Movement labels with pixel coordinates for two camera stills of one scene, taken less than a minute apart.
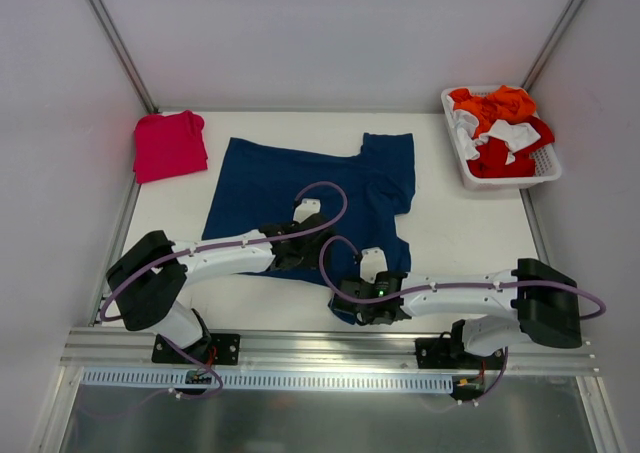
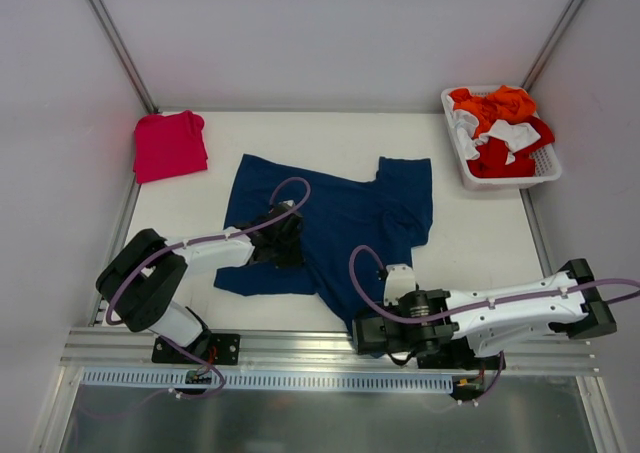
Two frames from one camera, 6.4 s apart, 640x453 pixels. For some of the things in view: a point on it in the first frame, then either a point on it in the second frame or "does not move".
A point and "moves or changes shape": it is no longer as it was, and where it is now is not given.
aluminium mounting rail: (126, 349) does not move
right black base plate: (441, 353) does not move
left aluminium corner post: (102, 11) does not move
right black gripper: (353, 293) → (364, 335)
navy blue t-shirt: (364, 195) moves or changes shape
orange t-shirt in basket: (505, 103) does not move
